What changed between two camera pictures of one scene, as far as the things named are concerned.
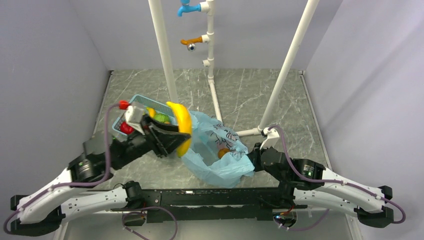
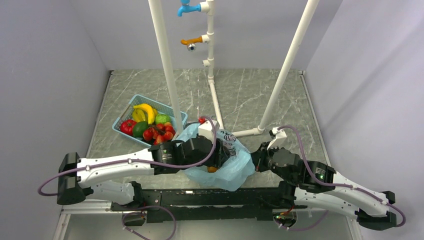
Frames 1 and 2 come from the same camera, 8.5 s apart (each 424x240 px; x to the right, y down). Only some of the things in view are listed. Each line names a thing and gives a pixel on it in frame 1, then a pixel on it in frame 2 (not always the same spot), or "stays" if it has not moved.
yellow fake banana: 152,112 stays
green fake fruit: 162,118 stays
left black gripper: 161,141 to 219,156
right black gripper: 253,155 stays
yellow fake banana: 184,126 to 150,115
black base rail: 233,205 stays
